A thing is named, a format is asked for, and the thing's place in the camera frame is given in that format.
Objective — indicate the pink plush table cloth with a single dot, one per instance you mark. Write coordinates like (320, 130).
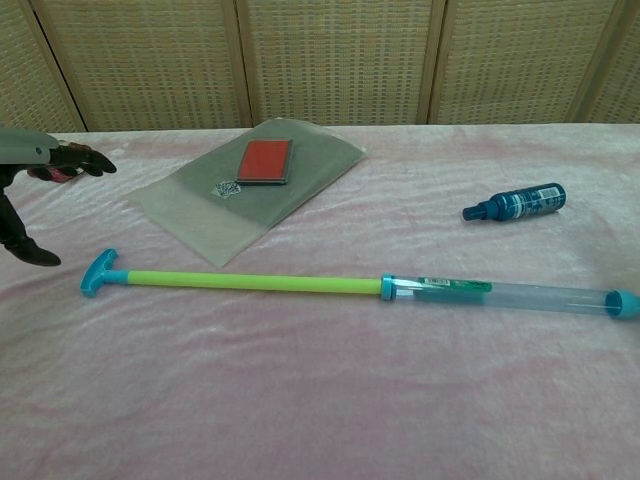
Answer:
(320, 390)

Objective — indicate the dark blue spray bottle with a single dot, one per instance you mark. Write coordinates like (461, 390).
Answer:
(525, 201)

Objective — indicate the left black grey robot hand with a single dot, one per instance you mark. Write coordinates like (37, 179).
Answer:
(25, 147)

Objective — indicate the red snack pouch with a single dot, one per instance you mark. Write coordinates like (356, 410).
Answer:
(60, 175)

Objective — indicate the woven wicker folding screen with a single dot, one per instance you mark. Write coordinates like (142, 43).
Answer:
(340, 60)

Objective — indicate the clear plastic tube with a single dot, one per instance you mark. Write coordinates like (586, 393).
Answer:
(540, 299)

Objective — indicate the flat red box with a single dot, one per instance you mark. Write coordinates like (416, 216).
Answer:
(264, 161)

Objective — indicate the translucent grey plastic bag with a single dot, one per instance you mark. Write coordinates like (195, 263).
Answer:
(310, 170)

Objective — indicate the black white QR label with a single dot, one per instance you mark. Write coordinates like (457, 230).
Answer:
(228, 188)

